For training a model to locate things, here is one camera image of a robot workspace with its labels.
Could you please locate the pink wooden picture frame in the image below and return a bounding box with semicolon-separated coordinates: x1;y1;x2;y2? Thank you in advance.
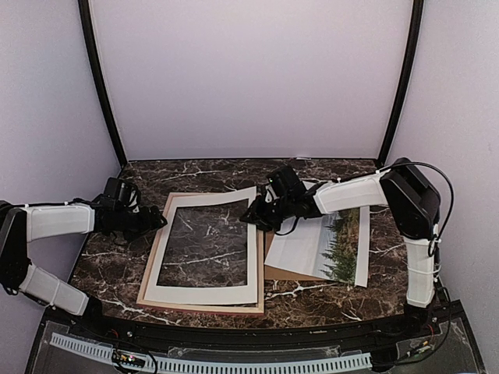
136;191;265;317

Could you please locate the landscape photo print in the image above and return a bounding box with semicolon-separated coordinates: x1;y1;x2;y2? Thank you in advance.
264;206;370;288

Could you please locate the right black corner post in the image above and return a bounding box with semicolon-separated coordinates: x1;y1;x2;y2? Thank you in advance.
376;0;425;167

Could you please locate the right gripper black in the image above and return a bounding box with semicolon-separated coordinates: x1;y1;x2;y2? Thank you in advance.
240;195;294;232

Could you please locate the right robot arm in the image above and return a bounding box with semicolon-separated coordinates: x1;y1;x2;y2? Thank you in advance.
240;157;449;338

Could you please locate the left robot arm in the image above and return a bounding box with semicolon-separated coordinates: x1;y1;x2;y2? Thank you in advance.
1;178;167;340

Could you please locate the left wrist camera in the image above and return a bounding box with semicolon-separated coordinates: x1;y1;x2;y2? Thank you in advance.
126;191;141;213

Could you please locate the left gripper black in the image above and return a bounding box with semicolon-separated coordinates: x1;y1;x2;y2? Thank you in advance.
115;206;167;242

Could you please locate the black front rail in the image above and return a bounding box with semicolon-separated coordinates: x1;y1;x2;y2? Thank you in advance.
37;308;451;359

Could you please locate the left black corner post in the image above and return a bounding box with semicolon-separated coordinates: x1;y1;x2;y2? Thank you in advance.
77;0;128;168

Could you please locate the white slotted cable duct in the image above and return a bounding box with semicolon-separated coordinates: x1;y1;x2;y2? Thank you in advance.
49;333;372;373

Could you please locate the brown cardboard backing board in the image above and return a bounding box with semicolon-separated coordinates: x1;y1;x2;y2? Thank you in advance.
264;232;321;281

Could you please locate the black corner post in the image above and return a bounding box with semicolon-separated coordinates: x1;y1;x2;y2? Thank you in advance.
77;0;128;168
376;0;425;167

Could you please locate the white mat board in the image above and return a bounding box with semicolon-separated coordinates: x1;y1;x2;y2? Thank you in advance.
142;185;259;307

